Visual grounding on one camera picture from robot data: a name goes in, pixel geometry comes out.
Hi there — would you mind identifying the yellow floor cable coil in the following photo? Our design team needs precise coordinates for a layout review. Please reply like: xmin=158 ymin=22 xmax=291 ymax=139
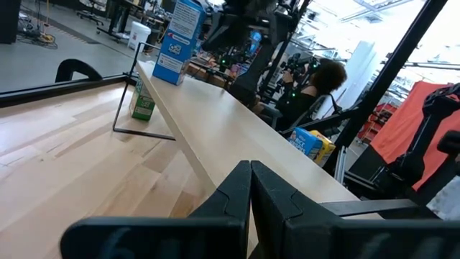
xmin=35 ymin=31 xmax=58 ymax=50

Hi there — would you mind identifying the black table frame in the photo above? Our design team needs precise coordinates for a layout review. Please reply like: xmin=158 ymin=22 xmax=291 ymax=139
xmin=0 ymin=73 xmax=139 ymax=109

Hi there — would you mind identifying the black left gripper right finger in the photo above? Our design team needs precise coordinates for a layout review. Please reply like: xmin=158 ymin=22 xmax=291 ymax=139
xmin=250 ymin=160 xmax=460 ymax=259

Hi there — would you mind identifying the yellow Corn Pops cereal box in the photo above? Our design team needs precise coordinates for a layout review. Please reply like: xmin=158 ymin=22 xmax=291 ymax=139
xmin=309 ymin=129 xmax=336 ymax=168

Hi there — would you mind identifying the black office desk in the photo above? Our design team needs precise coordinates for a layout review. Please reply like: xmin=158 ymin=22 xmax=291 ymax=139
xmin=96 ymin=0 xmax=167 ymax=44

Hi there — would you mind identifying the green Apple Jacks cereal box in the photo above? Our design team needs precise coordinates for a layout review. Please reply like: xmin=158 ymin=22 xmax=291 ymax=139
xmin=129 ymin=77 xmax=156 ymax=122

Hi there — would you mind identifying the person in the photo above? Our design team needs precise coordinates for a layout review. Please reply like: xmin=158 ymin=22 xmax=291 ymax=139
xmin=276 ymin=57 xmax=348 ymax=131

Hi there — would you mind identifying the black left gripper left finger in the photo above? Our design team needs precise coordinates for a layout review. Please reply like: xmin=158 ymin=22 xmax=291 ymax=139
xmin=60 ymin=160 xmax=252 ymax=259

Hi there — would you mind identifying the black upright frame post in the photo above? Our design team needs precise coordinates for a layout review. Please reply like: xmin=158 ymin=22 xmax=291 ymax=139
xmin=322 ymin=0 xmax=450 ymax=173

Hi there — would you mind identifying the black chair back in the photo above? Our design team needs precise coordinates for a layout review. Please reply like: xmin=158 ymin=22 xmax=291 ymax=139
xmin=55 ymin=58 xmax=104 ymax=83

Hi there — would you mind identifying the orange cloth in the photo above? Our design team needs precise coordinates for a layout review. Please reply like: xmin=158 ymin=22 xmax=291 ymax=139
xmin=369 ymin=81 xmax=460 ymax=191

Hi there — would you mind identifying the blue Rice Krispies cereal box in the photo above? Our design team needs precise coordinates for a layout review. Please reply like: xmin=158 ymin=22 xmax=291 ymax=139
xmin=287 ymin=127 xmax=323 ymax=160

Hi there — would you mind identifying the white plastic bucket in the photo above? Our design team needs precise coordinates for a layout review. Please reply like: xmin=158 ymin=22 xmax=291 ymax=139
xmin=127 ymin=20 xmax=152 ymax=53

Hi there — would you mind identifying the wooden board with black edge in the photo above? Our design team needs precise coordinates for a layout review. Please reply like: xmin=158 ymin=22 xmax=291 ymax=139
xmin=112 ymin=42 xmax=441 ymax=257

